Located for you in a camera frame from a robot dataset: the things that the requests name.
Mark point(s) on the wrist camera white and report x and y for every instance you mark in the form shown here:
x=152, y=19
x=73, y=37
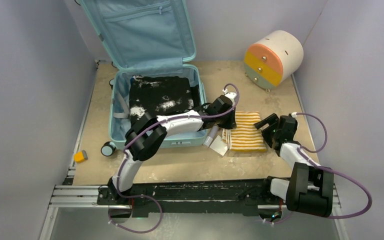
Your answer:
x=231, y=95
x=294, y=115

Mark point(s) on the lavender white tube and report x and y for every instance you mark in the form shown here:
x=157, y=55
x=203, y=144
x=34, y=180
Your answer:
x=211, y=135

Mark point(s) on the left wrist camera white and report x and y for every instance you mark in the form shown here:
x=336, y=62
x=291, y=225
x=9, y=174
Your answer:
x=231, y=95

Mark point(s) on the white square packet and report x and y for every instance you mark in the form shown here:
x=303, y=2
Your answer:
x=219, y=146

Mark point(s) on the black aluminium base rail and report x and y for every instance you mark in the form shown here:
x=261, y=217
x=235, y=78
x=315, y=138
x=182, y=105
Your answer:
x=249, y=197

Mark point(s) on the black white patterned garment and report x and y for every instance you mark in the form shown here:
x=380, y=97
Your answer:
x=163, y=96

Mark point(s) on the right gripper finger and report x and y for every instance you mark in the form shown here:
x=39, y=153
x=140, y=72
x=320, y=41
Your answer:
x=267, y=135
x=269, y=120

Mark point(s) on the light blue open suitcase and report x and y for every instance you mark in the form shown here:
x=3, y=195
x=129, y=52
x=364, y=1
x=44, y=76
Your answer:
x=151, y=38

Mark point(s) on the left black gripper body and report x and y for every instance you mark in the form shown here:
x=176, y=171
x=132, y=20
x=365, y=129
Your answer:
x=225, y=121

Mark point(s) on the round pastel drawer cabinet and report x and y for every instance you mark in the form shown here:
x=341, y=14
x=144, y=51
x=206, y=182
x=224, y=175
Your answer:
x=272, y=59

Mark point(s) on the yellow grey small block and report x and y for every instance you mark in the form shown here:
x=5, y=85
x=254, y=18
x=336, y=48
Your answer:
x=80, y=156

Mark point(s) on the orange white striped cloth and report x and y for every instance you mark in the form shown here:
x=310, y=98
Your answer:
x=245, y=137

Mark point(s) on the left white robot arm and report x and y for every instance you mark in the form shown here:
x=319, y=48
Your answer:
x=146, y=136

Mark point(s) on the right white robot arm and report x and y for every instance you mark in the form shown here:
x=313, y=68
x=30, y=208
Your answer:
x=309, y=190

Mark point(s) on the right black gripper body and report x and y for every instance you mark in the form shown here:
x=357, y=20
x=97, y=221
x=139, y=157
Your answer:
x=276, y=134

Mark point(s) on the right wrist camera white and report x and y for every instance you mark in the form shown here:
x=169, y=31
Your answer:
x=294, y=115

